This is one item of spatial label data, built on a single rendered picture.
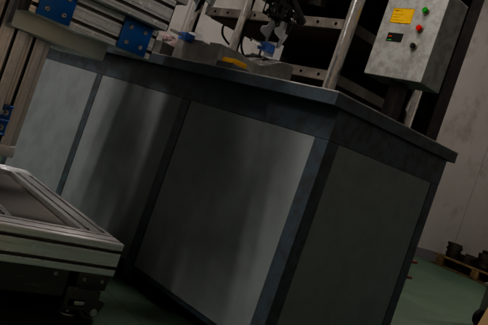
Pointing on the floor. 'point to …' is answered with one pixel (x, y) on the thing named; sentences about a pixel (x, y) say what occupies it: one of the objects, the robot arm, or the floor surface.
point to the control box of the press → (415, 44)
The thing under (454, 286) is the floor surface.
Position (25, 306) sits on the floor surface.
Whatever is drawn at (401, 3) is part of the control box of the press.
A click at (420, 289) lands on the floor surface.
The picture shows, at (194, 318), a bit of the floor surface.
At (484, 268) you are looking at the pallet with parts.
